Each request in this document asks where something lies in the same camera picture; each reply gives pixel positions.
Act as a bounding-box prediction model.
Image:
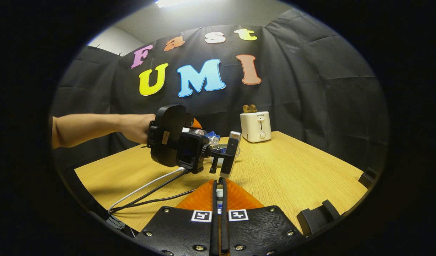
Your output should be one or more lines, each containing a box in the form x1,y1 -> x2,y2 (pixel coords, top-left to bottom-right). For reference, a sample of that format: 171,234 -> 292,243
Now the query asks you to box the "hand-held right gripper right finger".
221,178 -> 307,256

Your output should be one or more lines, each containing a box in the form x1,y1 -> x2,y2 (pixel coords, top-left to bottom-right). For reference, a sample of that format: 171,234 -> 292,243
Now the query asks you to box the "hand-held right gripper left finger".
134,178 -> 218,256

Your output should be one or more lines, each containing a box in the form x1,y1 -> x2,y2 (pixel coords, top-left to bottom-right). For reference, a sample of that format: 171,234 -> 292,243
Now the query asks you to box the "clear plastic water bottle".
182,127 -> 221,146

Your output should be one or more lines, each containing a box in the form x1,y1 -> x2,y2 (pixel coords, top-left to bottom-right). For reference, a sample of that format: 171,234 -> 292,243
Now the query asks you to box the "white blue-patterned teacup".
210,143 -> 241,167

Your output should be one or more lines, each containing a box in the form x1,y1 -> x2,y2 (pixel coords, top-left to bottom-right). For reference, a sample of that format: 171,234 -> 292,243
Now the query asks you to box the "white toaster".
240,111 -> 272,143

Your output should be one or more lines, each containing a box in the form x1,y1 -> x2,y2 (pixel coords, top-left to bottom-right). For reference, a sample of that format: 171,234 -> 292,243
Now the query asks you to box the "black chair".
358,167 -> 380,189
297,200 -> 341,237

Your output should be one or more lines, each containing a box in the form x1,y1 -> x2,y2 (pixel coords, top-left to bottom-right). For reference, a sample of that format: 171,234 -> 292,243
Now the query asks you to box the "black backdrop cloth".
49,9 -> 389,171

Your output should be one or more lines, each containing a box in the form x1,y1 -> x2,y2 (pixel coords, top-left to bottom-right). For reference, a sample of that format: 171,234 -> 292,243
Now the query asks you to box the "ceiling light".
155,0 -> 204,8

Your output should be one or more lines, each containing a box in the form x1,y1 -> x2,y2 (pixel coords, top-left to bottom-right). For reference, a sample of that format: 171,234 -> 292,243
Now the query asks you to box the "smartphone on gripper mount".
220,131 -> 242,179

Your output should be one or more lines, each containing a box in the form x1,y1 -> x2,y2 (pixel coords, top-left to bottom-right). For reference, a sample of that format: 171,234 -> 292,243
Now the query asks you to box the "white cable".
108,167 -> 186,214

